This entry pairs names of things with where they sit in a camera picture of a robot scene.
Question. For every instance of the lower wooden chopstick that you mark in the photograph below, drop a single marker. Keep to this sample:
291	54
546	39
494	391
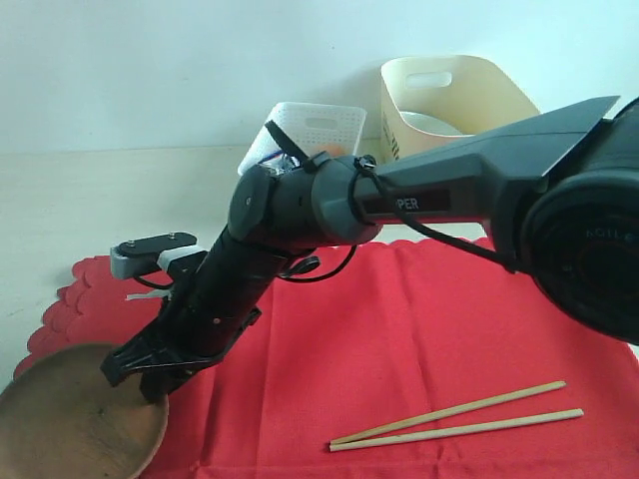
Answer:
460	430

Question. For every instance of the pale green bowl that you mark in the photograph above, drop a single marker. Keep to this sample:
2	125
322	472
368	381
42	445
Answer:
429	125

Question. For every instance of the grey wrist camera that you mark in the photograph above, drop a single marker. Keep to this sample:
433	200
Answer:
139	257

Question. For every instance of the white perforated plastic basket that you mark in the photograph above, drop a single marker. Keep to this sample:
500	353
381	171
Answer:
312	126

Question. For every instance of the red scalloped cloth mat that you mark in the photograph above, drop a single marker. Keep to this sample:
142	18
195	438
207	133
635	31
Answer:
406	328

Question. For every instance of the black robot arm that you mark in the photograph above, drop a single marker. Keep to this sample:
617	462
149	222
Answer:
554	196

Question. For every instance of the cream plastic bin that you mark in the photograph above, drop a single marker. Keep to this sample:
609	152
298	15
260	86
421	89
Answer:
470	93

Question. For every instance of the upper wooden chopstick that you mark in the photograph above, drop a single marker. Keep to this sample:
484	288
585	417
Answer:
450	411

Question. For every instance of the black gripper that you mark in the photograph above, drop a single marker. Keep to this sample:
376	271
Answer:
210	308

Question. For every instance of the brown egg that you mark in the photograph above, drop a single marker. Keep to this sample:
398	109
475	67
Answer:
335	150

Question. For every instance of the blue white snack packet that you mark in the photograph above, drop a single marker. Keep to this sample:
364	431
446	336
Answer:
279	163

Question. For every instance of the brown oval plate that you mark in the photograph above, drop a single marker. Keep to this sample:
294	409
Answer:
61	418

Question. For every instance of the wooden chopstick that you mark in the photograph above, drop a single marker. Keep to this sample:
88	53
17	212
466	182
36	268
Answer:
460	430
450	411

